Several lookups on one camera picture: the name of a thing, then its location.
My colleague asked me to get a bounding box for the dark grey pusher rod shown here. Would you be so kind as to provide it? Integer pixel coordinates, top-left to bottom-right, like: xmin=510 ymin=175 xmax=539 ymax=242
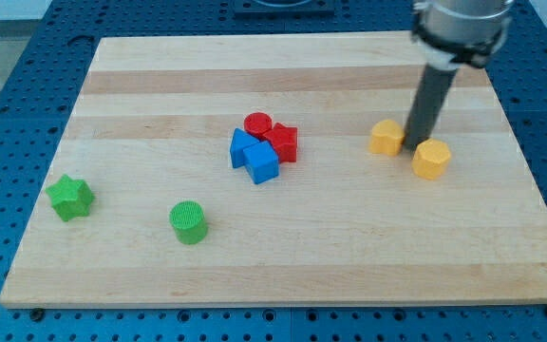
xmin=403 ymin=65 xmax=457 ymax=150

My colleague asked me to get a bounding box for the yellow heart block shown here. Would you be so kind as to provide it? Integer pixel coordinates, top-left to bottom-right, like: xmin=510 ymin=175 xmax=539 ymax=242
xmin=368 ymin=119 xmax=405 ymax=157

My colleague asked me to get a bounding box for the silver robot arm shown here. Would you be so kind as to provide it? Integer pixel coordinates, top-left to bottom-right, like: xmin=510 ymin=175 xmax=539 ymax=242
xmin=404 ymin=0 xmax=514 ymax=150

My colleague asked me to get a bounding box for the yellow hexagon block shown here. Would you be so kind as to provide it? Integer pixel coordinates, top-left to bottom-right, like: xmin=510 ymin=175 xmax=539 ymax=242
xmin=411 ymin=139 xmax=452 ymax=181

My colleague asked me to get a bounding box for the red star block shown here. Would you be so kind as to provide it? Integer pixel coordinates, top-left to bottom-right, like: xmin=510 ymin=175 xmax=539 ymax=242
xmin=264 ymin=123 xmax=298 ymax=163

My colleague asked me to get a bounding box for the red cylinder block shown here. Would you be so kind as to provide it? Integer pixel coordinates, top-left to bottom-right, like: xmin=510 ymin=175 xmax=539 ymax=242
xmin=243 ymin=112 xmax=273 ymax=141

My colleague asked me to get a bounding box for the wooden board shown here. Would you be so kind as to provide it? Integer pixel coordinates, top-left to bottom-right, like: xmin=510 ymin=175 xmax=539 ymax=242
xmin=0 ymin=31 xmax=547 ymax=309

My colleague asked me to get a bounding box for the blue cube block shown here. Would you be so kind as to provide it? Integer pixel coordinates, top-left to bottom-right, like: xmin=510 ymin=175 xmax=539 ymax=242
xmin=243 ymin=141 xmax=279 ymax=184

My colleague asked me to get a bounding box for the blue triangle block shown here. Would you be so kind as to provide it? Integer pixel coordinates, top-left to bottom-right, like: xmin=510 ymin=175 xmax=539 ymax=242
xmin=229 ymin=128 xmax=259 ymax=168

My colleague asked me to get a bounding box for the green cylinder block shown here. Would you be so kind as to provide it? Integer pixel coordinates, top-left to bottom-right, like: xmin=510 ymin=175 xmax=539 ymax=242
xmin=169 ymin=200 xmax=208 ymax=245

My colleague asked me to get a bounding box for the green star block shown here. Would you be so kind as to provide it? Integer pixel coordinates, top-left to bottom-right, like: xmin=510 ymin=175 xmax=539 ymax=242
xmin=45 ymin=174 xmax=95 ymax=221

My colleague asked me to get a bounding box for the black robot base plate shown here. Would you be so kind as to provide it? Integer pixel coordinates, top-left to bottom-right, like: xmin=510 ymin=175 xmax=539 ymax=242
xmin=229 ymin=0 xmax=335 ymax=17

